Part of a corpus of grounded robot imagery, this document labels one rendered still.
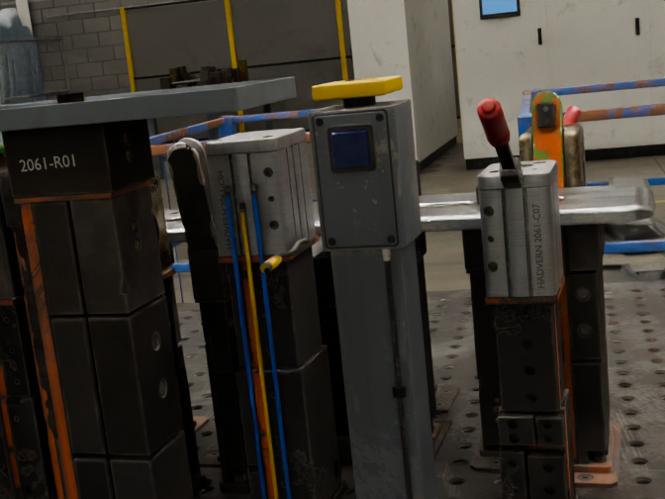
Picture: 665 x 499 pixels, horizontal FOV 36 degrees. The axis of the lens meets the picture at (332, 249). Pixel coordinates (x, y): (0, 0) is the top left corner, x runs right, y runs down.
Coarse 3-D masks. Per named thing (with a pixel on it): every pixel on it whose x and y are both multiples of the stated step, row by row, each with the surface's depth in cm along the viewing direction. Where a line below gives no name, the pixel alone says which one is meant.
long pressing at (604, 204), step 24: (576, 192) 114; (600, 192) 112; (624, 192) 111; (648, 192) 111; (168, 216) 128; (432, 216) 107; (456, 216) 106; (576, 216) 102; (600, 216) 101; (624, 216) 101; (648, 216) 102; (168, 240) 116
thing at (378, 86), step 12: (324, 84) 79; (336, 84) 78; (348, 84) 78; (360, 84) 78; (372, 84) 77; (384, 84) 77; (396, 84) 80; (324, 96) 79; (336, 96) 78; (348, 96) 78; (360, 96) 78; (372, 96) 80
